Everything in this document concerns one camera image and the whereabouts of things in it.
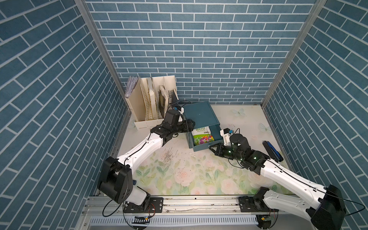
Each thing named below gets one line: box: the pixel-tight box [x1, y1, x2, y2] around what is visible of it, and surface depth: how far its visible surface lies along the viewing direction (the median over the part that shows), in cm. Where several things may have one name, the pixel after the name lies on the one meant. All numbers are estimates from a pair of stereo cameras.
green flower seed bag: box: [191, 126, 215, 146], surface depth 84 cm
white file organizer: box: [125, 75, 179, 130], surface depth 104 cm
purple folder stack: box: [125, 75, 140, 99], surface depth 93 cm
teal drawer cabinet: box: [199, 101, 225, 146], surface depth 86 cm
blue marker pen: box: [262, 140, 284, 163], surface depth 93 cm
